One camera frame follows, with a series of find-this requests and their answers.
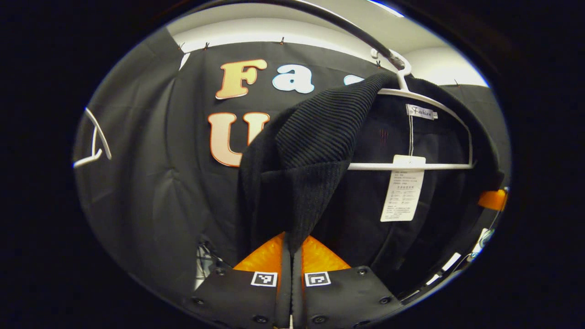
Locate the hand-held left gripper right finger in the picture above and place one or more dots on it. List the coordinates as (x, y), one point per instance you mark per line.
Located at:
(297, 292)

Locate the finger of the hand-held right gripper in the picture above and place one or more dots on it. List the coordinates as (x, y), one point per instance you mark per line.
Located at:
(492, 200)

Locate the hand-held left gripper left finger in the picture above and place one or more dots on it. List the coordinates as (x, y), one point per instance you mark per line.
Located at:
(284, 292)

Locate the white clothes hanger with garment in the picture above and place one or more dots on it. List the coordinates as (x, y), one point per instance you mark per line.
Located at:
(370, 166)

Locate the black knit garment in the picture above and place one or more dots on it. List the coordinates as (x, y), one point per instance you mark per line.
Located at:
(311, 137)

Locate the empty white clothes hanger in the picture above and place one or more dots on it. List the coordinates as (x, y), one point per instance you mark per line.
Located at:
(94, 141)

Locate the black backdrop cloth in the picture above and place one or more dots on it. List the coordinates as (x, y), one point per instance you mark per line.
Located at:
(151, 183)

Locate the long ceiling light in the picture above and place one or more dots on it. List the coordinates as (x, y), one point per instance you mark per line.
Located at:
(386, 8)

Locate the black clothes rail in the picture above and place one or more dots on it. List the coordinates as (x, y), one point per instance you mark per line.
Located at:
(347, 27)

